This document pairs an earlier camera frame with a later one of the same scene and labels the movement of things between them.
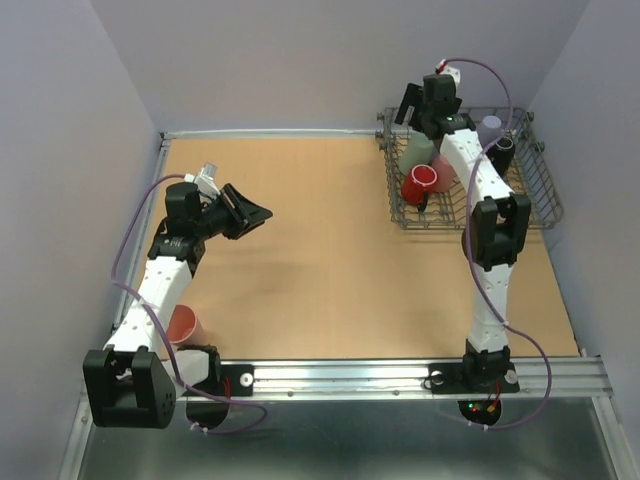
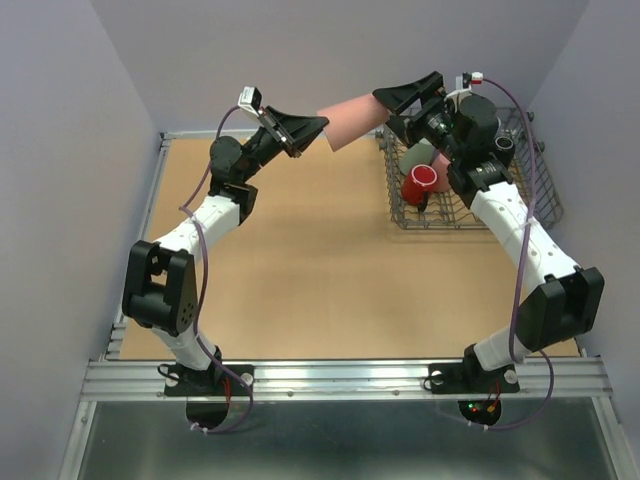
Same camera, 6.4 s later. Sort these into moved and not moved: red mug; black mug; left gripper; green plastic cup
Moved: left gripper
Not moved: green plastic cup; black mug; red mug
